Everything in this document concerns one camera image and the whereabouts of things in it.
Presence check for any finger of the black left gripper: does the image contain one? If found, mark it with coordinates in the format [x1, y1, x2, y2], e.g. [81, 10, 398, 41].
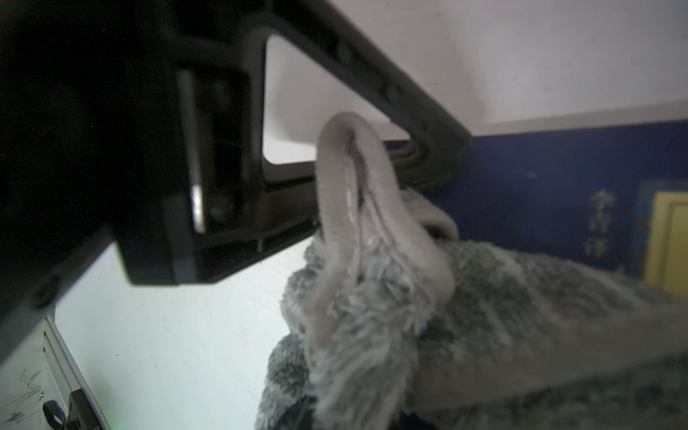
[236, 1, 471, 253]

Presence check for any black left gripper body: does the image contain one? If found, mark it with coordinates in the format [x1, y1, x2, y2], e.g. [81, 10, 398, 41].
[0, 0, 259, 367]

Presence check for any grey patterned cloth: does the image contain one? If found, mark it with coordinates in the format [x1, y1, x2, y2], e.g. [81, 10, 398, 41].
[255, 113, 687, 429]

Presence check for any blue book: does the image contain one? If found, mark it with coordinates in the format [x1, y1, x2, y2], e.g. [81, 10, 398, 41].
[428, 121, 687, 296]

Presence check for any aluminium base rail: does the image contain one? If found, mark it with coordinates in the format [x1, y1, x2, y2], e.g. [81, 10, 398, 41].
[0, 316, 111, 430]

